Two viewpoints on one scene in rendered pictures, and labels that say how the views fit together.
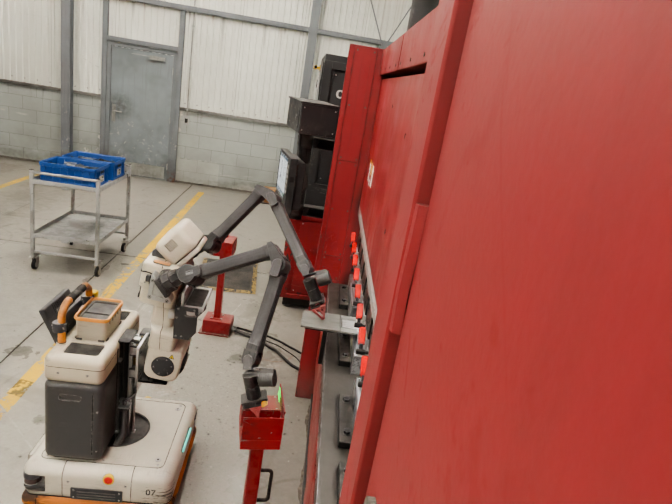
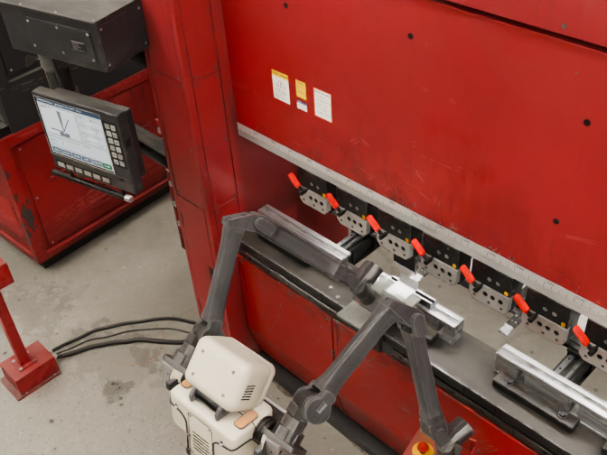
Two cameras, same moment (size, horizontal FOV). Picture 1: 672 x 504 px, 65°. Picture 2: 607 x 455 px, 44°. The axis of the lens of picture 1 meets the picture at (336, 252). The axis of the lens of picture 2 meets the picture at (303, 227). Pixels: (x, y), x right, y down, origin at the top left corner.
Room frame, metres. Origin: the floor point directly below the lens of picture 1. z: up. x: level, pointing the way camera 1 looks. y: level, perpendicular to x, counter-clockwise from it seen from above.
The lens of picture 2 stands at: (0.97, 1.41, 2.96)
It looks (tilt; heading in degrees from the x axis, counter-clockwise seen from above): 39 degrees down; 320
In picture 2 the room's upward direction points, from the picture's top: 4 degrees counter-clockwise
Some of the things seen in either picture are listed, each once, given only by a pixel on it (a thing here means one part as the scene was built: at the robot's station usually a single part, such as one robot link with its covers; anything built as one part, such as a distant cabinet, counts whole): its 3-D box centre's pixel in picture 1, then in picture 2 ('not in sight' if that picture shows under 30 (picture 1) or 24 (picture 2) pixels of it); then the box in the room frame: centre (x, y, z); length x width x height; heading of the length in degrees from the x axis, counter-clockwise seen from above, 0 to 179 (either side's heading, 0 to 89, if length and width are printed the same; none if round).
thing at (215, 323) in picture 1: (220, 283); (6, 320); (3.91, 0.87, 0.41); 0.25 x 0.20 x 0.83; 92
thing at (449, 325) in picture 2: (357, 345); (415, 306); (2.25, -0.17, 0.92); 0.39 x 0.06 x 0.10; 2
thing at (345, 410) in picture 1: (345, 419); (535, 401); (1.70, -0.14, 0.89); 0.30 x 0.05 x 0.03; 2
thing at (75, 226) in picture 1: (83, 213); not in sight; (4.94, 2.52, 0.47); 0.90 x 0.66 x 0.95; 6
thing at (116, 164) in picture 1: (94, 165); not in sight; (5.19, 2.54, 0.92); 0.50 x 0.36 x 0.18; 96
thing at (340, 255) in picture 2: (354, 296); (303, 238); (2.86, -0.15, 0.92); 0.50 x 0.06 x 0.10; 2
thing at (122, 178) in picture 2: (290, 180); (93, 136); (3.47, 0.38, 1.42); 0.45 x 0.12 x 0.36; 17
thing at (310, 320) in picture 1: (329, 321); (378, 307); (2.30, -0.02, 1.00); 0.26 x 0.18 x 0.01; 92
